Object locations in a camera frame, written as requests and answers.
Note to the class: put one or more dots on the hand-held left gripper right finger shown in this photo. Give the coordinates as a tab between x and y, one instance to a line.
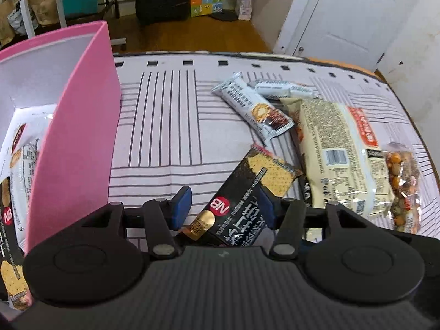
266	209

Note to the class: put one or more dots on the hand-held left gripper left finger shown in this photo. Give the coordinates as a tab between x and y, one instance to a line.
181	206

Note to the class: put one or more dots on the black cracker packet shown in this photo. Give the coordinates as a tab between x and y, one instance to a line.
8	220
240	192

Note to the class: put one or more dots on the dark brown snack packet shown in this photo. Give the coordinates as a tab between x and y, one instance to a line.
305	192

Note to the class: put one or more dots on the white blue wafer bar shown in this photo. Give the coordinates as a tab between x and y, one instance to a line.
247	105
275	87

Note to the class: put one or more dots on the beige noodle pack red label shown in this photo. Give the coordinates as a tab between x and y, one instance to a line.
378	178

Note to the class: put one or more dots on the pink cardboard box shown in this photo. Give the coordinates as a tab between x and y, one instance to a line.
79	127

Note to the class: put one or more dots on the small clear mixed nut bag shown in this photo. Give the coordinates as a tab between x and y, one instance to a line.
400	182

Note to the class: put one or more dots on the white cracker packet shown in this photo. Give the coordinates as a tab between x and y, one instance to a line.
29	158

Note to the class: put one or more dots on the yellow snack packet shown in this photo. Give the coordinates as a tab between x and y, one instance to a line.
292	110

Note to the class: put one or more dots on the black round mat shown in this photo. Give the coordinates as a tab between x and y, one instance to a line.
223	16

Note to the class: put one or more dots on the white door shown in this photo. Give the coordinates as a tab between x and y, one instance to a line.
361	17

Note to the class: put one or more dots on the brown paper bag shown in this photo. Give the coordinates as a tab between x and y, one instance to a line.
5	27
44	7

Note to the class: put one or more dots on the white plastic bag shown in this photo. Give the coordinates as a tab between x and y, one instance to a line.
17	19

